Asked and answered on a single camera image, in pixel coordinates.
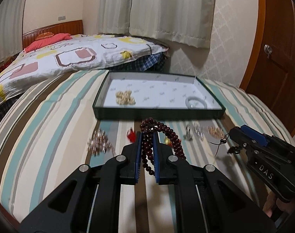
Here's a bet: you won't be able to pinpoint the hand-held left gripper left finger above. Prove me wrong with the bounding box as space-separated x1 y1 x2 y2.
20 131 142 233

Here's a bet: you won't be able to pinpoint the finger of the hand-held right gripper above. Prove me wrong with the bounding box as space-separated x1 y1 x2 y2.
240 124 275 147
229 127 254 151

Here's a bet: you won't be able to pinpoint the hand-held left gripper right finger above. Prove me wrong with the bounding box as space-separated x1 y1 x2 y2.
153 131 277 233

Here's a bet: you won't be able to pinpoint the dark red bead necklace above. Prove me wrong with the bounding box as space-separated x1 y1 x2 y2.
140 118 187 175

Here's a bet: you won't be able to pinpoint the black cord bead tassel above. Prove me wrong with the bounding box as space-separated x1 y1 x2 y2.
208 133 245 156

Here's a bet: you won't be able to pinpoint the red knot charm gold ingot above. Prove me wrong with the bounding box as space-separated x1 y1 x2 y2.
126 126 173 146

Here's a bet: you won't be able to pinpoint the silver ring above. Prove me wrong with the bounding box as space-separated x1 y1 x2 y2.
183 124 194 141

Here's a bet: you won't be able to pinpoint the pearl rhinestone brooch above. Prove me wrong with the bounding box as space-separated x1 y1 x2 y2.
88 129 116 156

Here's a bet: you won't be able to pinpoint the green box with white lining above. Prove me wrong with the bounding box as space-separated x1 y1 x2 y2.
93 71 226 120

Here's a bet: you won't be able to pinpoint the person's right hand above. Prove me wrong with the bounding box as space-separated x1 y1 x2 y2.
263 192 287 215

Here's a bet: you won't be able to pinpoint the silver earrings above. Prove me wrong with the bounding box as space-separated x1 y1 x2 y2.
194 123 205 140

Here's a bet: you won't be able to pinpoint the white jade bangle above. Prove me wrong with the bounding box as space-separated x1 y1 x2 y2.
185 96 209 110

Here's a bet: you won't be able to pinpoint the wooden door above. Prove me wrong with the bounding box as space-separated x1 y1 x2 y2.
238 0 295 136

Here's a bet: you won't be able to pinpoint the striped bed sheet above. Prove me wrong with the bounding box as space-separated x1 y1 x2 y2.
0 69 295 224

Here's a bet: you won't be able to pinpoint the blue plaid blanket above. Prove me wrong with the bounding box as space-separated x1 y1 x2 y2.
106 53 171 73

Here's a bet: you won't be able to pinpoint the white patterned quilt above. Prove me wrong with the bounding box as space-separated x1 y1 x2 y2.
0 33 170 105

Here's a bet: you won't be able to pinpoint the cream curtain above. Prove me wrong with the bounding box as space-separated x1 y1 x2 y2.
129 0 216 49
83 0 134 36

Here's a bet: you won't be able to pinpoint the red pillow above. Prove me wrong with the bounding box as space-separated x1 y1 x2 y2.
24 33 72 53

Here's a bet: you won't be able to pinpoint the wooden headboard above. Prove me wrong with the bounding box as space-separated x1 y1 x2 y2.
22 19 84 49

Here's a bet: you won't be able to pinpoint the orange cushion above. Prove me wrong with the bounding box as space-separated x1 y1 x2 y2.
35 31 53 40

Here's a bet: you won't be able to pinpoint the yellow bead bracelet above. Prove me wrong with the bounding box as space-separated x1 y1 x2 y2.
115 90 136 106

